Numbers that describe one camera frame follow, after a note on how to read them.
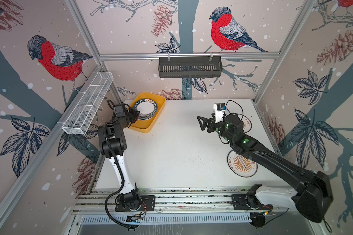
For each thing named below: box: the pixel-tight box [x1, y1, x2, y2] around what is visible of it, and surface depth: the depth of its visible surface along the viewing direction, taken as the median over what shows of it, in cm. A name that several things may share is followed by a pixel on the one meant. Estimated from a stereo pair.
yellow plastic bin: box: [128, 92, 166, 134], surface depth 113 cm
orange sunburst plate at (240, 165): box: [226, 149, 258, 178], surface depth 86 cm
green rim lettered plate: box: [134, 98, 158, 121], surface depth 112 cm
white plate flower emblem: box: [137, 110, 157, 121], surface depth 108 cm
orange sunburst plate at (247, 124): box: [237, 113, 253, 133], surface depth 108 cm
